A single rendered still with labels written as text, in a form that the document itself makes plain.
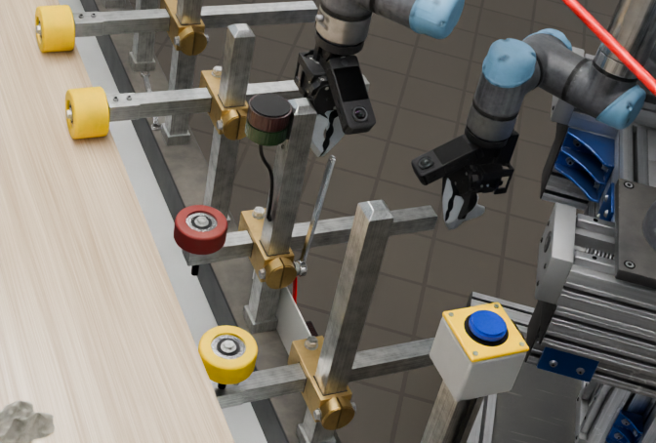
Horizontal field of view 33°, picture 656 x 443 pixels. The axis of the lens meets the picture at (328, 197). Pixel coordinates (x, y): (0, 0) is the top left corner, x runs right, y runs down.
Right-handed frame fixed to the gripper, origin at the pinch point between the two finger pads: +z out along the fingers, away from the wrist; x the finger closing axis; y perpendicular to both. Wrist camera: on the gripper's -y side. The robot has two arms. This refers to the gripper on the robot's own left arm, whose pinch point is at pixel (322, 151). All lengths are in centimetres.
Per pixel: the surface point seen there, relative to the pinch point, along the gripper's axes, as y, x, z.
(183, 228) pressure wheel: -2.4, 22.0, 9.8
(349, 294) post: -32.1, 9.6, -2.9
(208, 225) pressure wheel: -2.2, 17.9, 10.2
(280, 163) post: -5.7, 9.6, -3.6
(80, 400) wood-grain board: -30, 44, 11
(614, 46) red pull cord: -66, 15, -64
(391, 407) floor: 22, -45, 100
